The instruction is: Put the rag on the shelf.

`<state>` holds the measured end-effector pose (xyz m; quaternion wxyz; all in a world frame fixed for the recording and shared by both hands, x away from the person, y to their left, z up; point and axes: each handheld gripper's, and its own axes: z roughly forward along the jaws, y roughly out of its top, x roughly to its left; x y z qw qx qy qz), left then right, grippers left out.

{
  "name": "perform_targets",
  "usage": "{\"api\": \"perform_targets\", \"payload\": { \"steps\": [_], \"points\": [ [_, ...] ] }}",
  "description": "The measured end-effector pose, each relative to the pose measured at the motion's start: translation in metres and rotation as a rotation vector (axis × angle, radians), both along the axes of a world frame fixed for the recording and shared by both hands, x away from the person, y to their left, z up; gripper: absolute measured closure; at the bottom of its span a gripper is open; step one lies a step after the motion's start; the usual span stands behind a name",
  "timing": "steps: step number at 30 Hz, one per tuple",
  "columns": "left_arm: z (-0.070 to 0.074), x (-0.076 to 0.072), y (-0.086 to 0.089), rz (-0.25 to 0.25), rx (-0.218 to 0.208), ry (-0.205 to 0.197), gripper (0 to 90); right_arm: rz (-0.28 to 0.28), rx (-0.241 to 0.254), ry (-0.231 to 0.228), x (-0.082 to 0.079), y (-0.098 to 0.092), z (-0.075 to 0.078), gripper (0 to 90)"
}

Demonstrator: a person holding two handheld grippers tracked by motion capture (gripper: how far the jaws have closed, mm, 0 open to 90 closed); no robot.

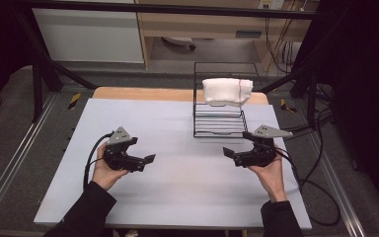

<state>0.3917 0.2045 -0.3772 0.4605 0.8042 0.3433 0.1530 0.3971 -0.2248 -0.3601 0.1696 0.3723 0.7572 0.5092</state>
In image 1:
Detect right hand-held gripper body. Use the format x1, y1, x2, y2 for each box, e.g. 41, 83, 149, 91
234, 124, 294, 169

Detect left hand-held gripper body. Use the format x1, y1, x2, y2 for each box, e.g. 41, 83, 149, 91
103, 125, 146, 173

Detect black wire rack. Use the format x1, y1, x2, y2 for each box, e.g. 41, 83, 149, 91
192, 61, 263, 139

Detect white towel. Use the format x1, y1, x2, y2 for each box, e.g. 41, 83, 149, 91
200, 77, 255, 109

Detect person's left hand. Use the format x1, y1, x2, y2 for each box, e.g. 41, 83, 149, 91
91, 142, 130, 193

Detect person's right hand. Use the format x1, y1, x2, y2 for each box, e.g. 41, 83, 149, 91
247, 143, 289, 203

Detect pale lilac table mat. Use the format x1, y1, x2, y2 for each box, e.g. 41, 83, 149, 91
33, 98, 313, 231

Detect white object with black wheel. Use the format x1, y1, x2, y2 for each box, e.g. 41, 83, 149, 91
162, 36, 197, 51

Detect white cabinet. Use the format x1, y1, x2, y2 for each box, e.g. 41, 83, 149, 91
31, 0, 145, 64

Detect light wooden desk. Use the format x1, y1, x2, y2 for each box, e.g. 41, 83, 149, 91
134, 0, 320, 71

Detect black curtain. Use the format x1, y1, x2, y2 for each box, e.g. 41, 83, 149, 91
0, 0, 38, 117
291, 0, 379, 215

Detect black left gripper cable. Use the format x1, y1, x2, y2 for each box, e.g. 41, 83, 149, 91
82, 130, 115, 191

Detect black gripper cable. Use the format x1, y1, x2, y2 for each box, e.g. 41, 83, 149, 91
273, 146, 341, 228
82, 130, 115, 191

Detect black floor cables bundle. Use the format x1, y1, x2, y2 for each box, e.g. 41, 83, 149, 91
280, 84, 336, 143

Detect black metal frame strut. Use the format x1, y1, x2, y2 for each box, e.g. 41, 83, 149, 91
13, 9, 99, 123
259, 62, 321, 130

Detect aluminium rail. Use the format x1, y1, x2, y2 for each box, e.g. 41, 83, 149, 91
308, 130, 367, 237
0, 93, 59, 225

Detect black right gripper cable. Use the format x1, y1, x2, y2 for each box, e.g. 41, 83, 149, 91
273, 146, 341, 228

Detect hanging cables bundle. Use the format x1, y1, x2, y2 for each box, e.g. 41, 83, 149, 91
264, 16, 298, 75

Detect white wall socket strip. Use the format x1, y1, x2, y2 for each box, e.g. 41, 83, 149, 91
258, 0, 286, 11

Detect black metal frame bar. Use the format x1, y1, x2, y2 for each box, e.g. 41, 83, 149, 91
13, 0, 331, 21

